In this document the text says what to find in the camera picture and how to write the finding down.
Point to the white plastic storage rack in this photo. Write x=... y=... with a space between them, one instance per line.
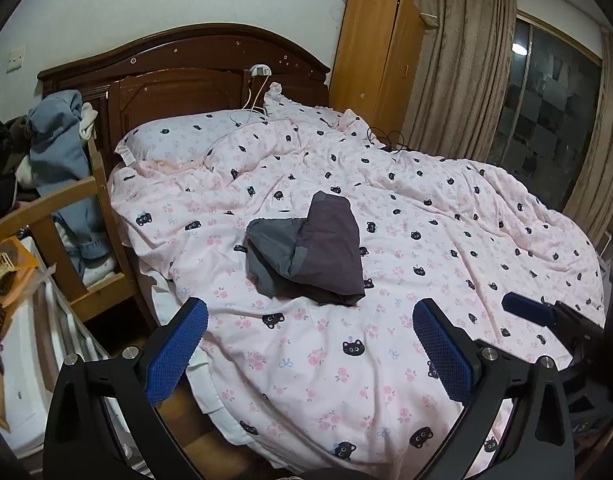
x=41 y=360

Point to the white charger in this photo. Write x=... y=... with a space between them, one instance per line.
x=259 y=69

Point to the grey garment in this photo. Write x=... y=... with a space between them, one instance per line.
x=271 y=255

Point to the pile of dark clothes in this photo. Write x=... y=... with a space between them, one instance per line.
x=1 y=160

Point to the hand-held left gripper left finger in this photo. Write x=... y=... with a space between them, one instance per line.
x=179 y=345

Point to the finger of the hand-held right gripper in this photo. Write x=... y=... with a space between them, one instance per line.
x=529 y=308

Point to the white wall outlet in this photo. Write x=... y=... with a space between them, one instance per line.
x=15 y=57

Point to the dark wooden headboard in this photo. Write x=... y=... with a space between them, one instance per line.
x=186 y=70

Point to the pink cat-print blanket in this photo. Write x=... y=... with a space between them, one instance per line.
x=386 y=210

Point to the blue jeans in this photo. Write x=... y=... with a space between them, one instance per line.
x=61 y=160

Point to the wooden chair frame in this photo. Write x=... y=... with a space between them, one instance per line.
x=61 y=240

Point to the orange snack bag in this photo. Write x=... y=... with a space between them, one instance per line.
x=6 y=270

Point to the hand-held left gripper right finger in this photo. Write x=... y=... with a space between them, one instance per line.
x=441 y=350

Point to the dark window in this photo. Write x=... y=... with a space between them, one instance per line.
x=546 y=110

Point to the white bed sheet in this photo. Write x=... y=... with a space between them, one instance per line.
x=206 y=385

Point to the dark purple garment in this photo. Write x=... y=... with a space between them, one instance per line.
x=331 y=250

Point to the light wooden wardrobe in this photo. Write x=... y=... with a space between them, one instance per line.
x=376 y=60

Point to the cat-print pillow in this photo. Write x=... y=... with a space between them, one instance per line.
x=181 y=137

